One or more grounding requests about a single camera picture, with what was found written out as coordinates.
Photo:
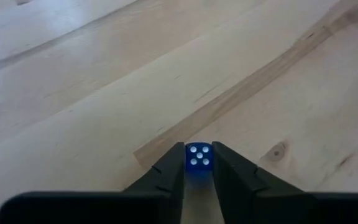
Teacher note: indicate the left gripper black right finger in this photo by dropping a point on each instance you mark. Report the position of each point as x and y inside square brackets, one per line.
[259, 202]

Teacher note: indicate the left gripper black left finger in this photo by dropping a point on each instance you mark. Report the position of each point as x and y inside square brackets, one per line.
[135, 205]

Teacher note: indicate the small blue die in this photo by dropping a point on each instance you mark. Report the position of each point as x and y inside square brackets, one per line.
[199, 157]

